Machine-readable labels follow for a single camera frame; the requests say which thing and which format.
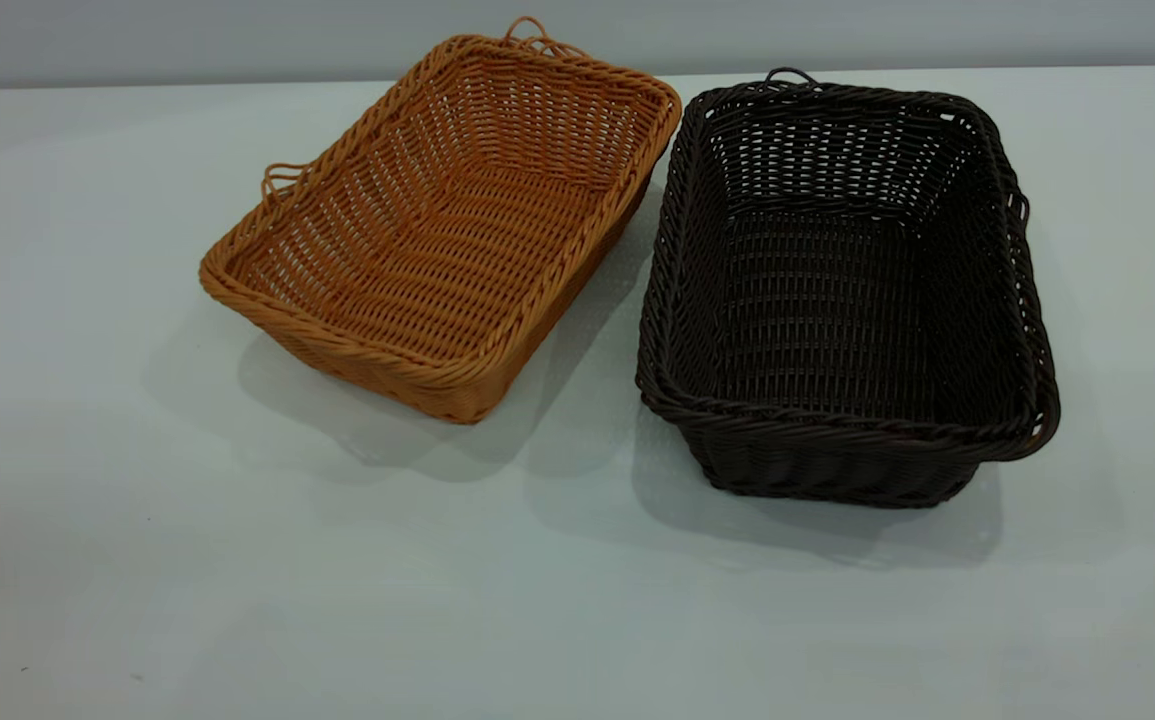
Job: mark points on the light brown wicker basket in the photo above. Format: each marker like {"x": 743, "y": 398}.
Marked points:
{"x": 457, "y": 250}

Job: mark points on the dark brown wicker basket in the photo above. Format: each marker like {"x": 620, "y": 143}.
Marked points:
{"x": 827, "y": 300}

